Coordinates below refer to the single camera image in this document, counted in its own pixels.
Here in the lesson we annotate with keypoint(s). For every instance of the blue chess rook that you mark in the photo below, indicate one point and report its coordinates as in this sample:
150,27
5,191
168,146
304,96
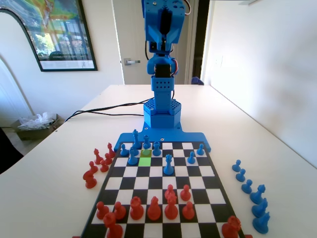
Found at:
146,143
156,148

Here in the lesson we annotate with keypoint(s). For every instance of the blue chess king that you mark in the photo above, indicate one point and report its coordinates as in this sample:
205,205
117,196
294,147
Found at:
135,140

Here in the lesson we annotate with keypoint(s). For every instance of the blue chess queen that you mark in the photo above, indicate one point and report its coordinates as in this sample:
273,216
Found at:
168,164

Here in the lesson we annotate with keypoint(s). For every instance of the red chess bishop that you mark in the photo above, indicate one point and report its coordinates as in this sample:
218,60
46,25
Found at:
110,151
154,210
97,157

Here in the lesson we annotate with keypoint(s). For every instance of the red chess pawn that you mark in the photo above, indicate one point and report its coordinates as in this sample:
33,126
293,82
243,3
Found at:
104,166
185,194
188,212
170,190
119,212
102,211
108,159
92,167

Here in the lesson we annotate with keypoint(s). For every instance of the red chess queen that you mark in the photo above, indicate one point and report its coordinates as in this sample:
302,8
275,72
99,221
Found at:
171,209

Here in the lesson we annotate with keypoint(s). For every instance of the red chess knight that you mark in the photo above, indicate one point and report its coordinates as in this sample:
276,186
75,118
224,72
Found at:
89,179

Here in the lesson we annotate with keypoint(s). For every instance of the blue chess knight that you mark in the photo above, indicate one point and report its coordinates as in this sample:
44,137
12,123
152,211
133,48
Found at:
259,209
261,224

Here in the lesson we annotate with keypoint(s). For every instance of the white arched board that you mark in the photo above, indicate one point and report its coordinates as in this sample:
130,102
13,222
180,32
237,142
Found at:
10,74

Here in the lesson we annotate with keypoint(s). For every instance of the small blue plastic object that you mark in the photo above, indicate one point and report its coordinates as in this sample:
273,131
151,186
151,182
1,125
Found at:
196,81

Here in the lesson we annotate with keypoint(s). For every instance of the black white chessboard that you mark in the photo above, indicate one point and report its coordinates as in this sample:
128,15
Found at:
158,178

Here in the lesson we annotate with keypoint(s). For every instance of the white door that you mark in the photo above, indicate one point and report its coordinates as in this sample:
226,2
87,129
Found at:
128,29

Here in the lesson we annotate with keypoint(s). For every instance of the clear plastic bag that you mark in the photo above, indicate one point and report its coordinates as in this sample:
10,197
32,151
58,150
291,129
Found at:
37,121

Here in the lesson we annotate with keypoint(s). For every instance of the cardboard box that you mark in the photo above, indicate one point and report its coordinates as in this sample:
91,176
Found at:
27,134

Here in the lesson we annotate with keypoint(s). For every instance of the blue arm base plate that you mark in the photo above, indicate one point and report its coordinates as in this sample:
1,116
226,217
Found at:
188,137

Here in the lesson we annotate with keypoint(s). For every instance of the white wall switch plate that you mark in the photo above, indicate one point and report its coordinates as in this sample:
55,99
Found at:
219,61

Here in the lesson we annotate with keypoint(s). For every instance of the framed wall poster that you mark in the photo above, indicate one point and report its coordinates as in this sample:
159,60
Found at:
62,32

